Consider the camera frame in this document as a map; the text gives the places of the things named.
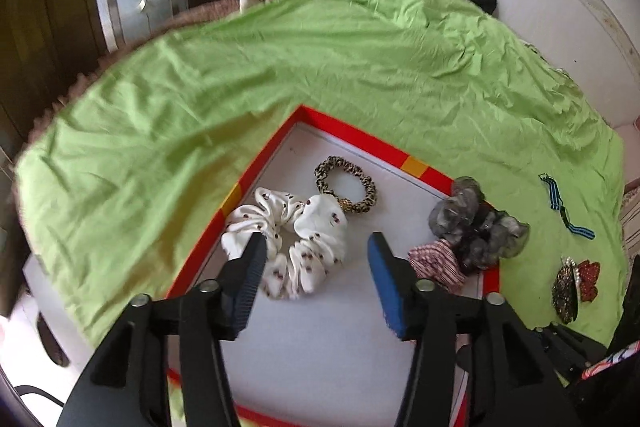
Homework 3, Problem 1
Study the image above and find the floral striped pillow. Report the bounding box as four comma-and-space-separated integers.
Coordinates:
621, 189, 640, 255

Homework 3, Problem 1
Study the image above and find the grey sheer scrunchie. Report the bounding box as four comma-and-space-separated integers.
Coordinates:
428, 177, 531, 275

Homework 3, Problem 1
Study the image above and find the white cherry print scrunchie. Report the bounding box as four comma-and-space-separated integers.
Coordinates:
221, 188, 348, 300

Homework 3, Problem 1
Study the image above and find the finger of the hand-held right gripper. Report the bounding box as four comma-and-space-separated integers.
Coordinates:
532, 322, 608, 383

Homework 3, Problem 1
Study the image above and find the red checked scrunchie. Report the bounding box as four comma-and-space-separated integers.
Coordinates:
407, 241, 468, 293

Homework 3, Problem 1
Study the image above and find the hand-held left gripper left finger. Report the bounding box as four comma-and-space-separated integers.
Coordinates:
56, 232, 268, 427

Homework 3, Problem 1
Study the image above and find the green bedsheet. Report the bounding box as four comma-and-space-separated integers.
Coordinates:
15, 0, 628, 348

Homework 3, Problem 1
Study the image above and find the shallow red cardboard tray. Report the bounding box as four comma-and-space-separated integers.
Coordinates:
165, 105, 501, 427

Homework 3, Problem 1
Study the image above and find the dark beaded hair clip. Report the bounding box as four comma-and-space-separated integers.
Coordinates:
551, 257, 581, 325

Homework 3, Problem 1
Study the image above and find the red glitter hair clip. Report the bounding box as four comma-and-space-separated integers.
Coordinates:
575, 259, 601, 303

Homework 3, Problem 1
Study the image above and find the blue striped strap wristwatch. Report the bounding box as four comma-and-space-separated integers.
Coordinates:
539, 173, 596, 240

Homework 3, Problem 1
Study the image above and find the leopard print hair tie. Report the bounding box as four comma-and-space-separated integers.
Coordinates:
314, 156, 378, 215

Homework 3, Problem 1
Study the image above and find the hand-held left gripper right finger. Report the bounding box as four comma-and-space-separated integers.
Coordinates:
367, 232, 583, 427

